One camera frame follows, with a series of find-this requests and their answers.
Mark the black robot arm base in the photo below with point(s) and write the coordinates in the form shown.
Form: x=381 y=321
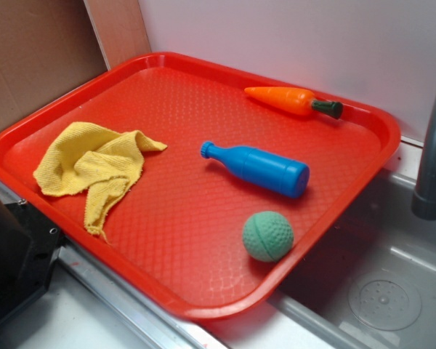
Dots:
x=29 y=243

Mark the blue plastic bottle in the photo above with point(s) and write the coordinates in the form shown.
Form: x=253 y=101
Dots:
x=267 y=170

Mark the red plastic tray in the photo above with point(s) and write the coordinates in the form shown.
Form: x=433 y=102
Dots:
x=177 y=234

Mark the green dimpled ball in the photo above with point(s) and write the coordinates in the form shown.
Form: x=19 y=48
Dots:
x=267 y=236

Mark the orange toy carrot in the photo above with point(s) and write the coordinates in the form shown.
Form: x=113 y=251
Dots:
x=297 y=101

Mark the yellow cloth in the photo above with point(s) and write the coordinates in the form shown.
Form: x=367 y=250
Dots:
x=103 y=163

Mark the grey sink basin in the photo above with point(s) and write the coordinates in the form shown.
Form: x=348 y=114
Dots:
x=370 y=282

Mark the brown cardboard panel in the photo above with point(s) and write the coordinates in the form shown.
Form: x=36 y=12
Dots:
x=48 y=48

